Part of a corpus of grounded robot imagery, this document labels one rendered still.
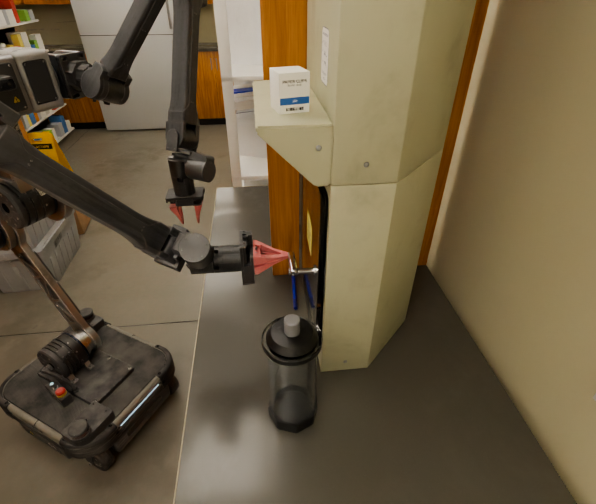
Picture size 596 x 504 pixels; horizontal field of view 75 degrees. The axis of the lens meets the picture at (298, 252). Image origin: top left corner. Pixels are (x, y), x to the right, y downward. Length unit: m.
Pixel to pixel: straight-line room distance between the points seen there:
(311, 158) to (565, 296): 0.53
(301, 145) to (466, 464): 0.66
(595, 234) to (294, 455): 0.66
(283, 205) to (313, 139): 0.48
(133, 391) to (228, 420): 1.06
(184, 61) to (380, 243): 0.68
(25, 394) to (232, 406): 1.34
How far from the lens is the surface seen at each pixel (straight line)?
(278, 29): 0.94
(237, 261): 0.80
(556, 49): 0.91
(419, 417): 0.91
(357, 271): 0.74
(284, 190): 1.04
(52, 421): 1.95
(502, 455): 0.92
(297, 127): 0.59
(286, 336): 0.68
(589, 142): 0.82
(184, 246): 0.75
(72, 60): 1.41
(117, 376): 1.95
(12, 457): 2.25
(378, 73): 0.60
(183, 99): 1.09
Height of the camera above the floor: 1.68
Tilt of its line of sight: 35 degrees down
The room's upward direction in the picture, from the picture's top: straight up
